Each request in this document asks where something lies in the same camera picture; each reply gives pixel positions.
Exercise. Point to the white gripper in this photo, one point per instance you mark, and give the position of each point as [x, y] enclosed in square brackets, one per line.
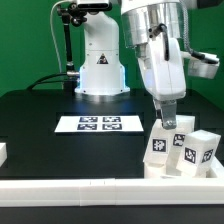
[164, 80]

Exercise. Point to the white round stool seat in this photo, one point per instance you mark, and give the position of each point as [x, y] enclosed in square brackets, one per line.
[161, 171]

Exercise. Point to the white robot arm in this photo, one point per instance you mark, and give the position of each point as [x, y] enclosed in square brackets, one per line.
[150, 29]

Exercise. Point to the white marker sheet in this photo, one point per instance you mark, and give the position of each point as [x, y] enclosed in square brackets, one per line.
[72, 124]

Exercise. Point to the white U-shaped fence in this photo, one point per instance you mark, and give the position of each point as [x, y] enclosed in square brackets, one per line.
[67, 173]

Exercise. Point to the black camera stand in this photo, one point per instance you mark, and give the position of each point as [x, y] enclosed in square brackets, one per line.
[70, 15]

